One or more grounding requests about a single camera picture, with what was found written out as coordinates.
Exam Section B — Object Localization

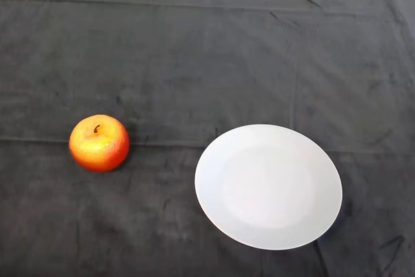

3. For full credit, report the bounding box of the white round plate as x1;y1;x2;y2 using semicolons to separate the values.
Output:
194;123;344;251

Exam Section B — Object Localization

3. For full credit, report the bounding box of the red yellow apple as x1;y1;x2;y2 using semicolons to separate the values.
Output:
68;114;130;173

